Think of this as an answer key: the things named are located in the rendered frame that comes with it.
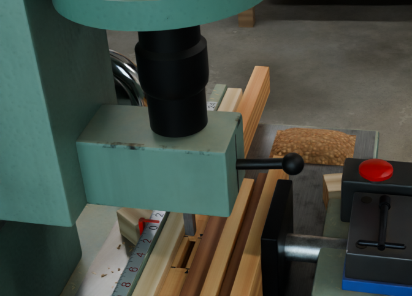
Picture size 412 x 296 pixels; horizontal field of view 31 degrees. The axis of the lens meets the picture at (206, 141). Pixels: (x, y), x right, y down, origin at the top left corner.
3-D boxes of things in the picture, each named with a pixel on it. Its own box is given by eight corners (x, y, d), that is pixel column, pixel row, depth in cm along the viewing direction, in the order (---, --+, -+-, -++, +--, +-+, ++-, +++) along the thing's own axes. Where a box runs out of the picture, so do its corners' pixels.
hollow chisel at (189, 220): (194, 236, 72) (189, 194, 69) (185, 235, 72) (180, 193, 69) (196, 230, 72) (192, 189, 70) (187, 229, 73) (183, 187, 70)
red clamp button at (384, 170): (392, 185, 65) (392, 176, 65) (357, 182, 66) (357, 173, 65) (393, 166, 68) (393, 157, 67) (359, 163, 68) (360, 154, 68)
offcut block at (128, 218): (119, 233, 97) (116, 210, 95) (140, 222, 98) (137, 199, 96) (138, 248, 94) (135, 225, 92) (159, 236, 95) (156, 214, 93)
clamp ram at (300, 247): (345, 324, 67) (348, 247, 62) (263, 314, 68) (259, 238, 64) (354, 258, 74) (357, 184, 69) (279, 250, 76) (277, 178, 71)
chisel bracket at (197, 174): (232, 232, 66) (226, 152, 62) (85, 217, 70) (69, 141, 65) (248, 184, 72) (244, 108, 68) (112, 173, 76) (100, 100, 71)
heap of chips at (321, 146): (351, 166, 88) (352, 153, 87) (268, 160, 90) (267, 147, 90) (356, 135, 94) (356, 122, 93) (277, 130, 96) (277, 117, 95)
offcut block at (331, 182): (358, 195, 83) (359, 170, 81) (365, 213, 80) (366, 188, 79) (322, 198, 83) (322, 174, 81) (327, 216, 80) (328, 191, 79)
